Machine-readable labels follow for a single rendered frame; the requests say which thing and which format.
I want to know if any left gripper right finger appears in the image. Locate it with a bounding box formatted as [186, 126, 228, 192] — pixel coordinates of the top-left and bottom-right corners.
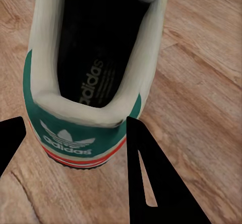
[127, 116, 211, 224]

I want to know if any gym shoe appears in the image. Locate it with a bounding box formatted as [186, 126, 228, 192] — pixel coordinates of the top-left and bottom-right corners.
[23, 0, 167, 170]

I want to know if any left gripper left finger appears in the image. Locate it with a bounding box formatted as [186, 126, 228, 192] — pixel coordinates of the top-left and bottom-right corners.
[0, 116, 26, 176]

